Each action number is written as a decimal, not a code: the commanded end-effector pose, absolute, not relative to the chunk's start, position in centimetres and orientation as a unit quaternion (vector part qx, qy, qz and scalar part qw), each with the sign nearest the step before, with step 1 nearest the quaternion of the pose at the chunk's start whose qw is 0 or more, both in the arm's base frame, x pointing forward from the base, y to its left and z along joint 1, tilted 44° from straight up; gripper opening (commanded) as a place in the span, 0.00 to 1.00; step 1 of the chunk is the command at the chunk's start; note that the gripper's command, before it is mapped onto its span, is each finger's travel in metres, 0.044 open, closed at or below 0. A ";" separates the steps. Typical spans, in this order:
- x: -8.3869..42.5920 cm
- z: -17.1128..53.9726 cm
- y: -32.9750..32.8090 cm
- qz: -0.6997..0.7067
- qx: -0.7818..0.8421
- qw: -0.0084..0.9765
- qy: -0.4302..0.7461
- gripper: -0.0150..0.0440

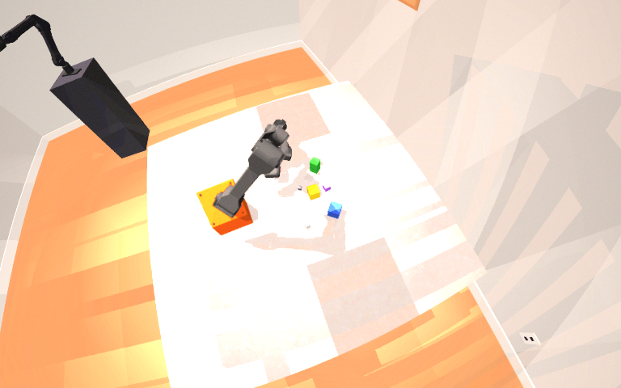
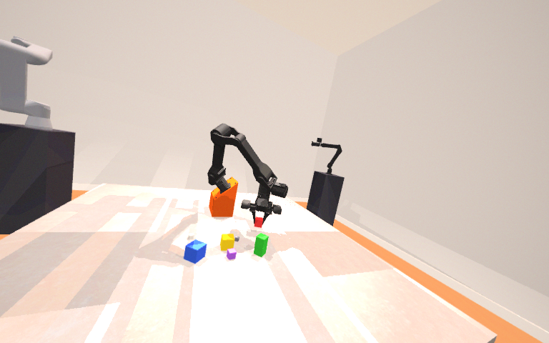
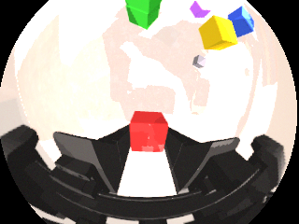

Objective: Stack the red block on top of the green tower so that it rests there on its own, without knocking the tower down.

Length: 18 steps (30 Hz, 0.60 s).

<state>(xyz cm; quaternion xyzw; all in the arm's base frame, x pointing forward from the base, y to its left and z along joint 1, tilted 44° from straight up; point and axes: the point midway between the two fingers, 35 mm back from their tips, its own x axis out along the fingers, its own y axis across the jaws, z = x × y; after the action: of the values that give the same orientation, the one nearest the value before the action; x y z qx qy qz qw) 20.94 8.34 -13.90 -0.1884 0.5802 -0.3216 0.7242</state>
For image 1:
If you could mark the blue cube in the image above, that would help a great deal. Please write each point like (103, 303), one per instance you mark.
(334, 210)

